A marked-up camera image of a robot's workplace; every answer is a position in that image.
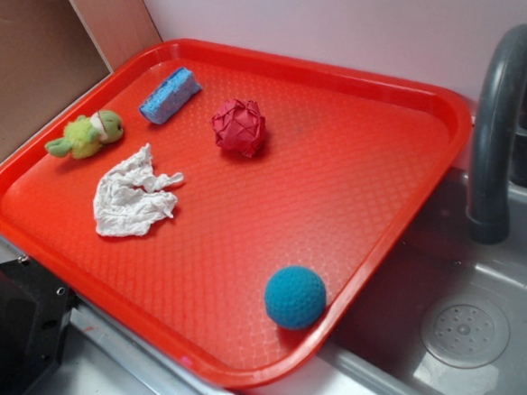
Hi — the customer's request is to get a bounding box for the grey toy faucet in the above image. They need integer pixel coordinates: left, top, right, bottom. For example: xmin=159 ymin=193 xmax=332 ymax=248
xmin=467 ymin=23 xmax=527 ymax=244

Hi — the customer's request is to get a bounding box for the grey plastic sink basin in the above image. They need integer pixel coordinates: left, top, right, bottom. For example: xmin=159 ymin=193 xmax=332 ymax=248
xmin=246 ymin=171 xmax=527 ymax=395

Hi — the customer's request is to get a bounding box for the red crumpled paper ball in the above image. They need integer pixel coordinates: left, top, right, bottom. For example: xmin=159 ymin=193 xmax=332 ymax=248
xmin=210 ymin=98 xmax=266 ymax=158

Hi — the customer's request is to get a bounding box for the green plush toy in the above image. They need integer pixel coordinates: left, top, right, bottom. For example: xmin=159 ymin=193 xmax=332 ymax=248
xmin=44 ymin=110 xmax=125 ymax=160

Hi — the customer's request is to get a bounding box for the round sink drain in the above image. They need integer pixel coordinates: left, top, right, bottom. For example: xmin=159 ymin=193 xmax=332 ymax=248
xmin=420 ymin=293 xmax=510 ymax=370

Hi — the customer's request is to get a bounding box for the blue dimpled ball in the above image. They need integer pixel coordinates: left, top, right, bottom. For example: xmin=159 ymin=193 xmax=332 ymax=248
xmin=263 ymin=265 xmax=327 ymax=330

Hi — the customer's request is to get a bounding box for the red plastic tray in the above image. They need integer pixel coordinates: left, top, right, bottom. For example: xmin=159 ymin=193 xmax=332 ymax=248
xmin=0 ymin=40 xmax=472 ymax=390

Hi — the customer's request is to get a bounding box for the blue sponge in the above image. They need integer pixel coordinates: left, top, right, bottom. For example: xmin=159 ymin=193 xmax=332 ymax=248
xmin=139 ymin=68 xmax=201 ymax=124

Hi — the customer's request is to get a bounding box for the white crumpled cloth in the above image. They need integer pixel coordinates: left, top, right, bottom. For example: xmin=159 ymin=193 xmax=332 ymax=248
xmin=93 ymin=143 xmax=184 ymax=238

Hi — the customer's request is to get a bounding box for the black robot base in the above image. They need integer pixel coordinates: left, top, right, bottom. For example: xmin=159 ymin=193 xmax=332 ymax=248
xmin=0 ymin=257 xmax=74 ymax=395

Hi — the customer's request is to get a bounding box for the brown cardboard panel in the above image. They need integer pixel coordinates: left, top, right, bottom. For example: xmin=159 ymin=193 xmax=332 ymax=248
xmin=0 ymin=0 xmax=161 ymax=163

